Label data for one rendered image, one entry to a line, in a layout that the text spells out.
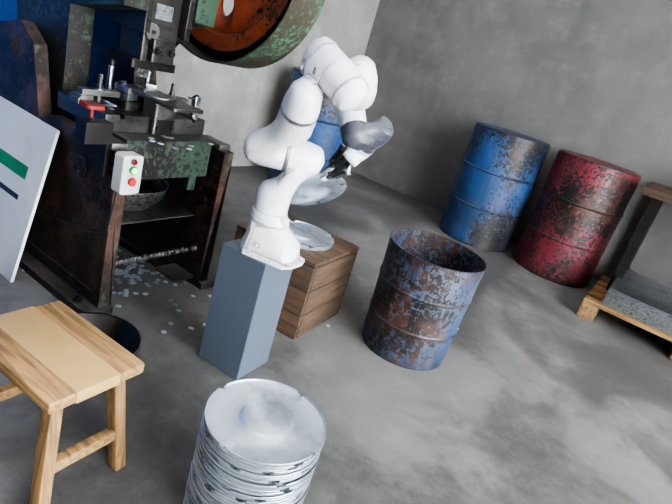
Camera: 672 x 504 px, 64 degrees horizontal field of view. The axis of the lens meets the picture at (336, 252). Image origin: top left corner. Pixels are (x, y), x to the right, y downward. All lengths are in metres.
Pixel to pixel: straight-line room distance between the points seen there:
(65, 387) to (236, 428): 0.37
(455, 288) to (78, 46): 1.68
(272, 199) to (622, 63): 3.50
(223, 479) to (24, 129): 1.56
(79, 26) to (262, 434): 1.62
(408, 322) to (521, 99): 3.00
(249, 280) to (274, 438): 0.63
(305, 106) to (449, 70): 3.66
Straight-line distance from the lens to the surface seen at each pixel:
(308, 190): 2.25
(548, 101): 4.77
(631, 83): 4.69
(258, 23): 2.29
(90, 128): 1.88
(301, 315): 2.16
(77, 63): 2.32
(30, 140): 2.31
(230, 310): 1.83
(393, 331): 2.22
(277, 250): 1.70
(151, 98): 2.09
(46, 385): 1.30
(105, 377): 1.32
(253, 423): 1.30
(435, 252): 2.49
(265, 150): 1.63
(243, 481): 1.27
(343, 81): 1.45
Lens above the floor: 1.14
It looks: 21 degrees down
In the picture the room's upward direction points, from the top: 17 degrees clockwise
